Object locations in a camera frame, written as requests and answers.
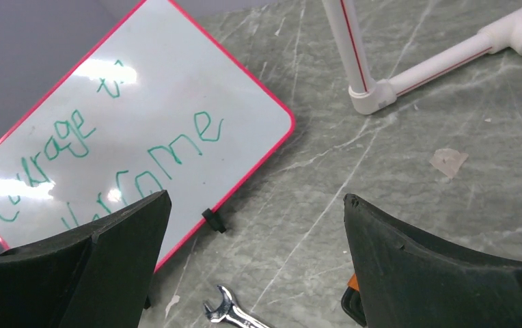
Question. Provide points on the black whiteboard clip right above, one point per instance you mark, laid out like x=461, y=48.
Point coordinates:
x=214, y=220

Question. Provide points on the black orange hex key set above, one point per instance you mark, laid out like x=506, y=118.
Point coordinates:
x=351, y=302

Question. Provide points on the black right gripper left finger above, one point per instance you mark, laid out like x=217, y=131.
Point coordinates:
x=95, y=275

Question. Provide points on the pink framed whiteboard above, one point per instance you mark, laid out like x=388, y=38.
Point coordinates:
x=158, y=104

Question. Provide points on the silver open-end wrench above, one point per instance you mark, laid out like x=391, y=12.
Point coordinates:
x=230, y=312

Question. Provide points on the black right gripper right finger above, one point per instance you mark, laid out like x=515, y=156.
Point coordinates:
x=408, y=277

